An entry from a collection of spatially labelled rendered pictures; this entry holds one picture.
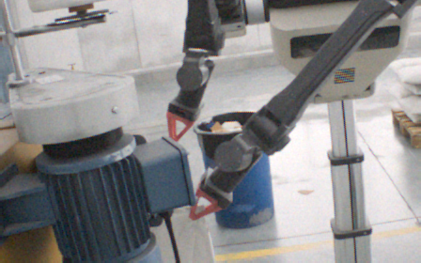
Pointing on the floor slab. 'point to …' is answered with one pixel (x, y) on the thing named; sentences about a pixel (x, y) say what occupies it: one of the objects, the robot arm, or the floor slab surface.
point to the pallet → (407, 126)
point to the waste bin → (261, 210)
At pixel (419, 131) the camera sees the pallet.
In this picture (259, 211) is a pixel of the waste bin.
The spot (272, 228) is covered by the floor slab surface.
